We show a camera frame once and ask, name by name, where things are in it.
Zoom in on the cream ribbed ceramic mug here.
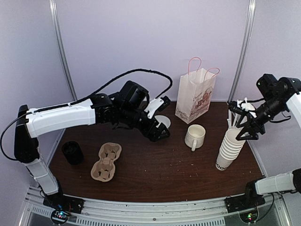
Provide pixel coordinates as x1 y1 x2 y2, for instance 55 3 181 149
184 124 206 151

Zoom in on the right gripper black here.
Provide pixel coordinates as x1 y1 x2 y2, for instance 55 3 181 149
237 95 288 141

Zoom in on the bundle of white straws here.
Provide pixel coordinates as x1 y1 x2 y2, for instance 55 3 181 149
227 110 242 130

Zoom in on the white ceramic bowl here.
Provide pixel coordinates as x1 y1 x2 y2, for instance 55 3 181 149
155 115 171 129

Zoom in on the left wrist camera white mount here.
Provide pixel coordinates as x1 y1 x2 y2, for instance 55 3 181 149
144 96 171 119

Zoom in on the aluminium wall post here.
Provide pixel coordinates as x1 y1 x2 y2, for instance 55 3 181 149
49 0 78 100
228 0 256 102

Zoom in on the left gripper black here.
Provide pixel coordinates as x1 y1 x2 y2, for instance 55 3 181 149
119 105 171 142

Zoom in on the aluminium front rail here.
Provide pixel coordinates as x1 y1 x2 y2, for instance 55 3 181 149
23 181 289 226

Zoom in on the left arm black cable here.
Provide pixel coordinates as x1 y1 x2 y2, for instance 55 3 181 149
0 67 174 162

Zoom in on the stack of white paper cups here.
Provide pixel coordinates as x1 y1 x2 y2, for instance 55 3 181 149
215 129 246 171

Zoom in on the right aluminium wall post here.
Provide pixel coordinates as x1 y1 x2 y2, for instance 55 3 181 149
228 0 256 102

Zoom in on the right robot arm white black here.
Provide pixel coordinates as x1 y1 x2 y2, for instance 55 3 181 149
225 73 301 212

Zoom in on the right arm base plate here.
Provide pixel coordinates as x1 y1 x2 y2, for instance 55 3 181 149
224 195 265 213

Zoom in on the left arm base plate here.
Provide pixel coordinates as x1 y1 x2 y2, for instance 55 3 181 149
43 194 84 214

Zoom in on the cardboard two-cup carrier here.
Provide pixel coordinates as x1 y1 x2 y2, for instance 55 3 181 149
90 143 122 182

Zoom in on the white paper takeout bag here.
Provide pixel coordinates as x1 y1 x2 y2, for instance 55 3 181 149
175 56 220 124

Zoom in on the stack of black cup lids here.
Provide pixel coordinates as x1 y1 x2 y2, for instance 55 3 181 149
62 141 84 165

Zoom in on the left aluminium wall post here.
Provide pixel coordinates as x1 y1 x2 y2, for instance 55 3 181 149
49 0 78 100

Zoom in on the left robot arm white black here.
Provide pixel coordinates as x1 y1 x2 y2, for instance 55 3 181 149
14 81 171 209

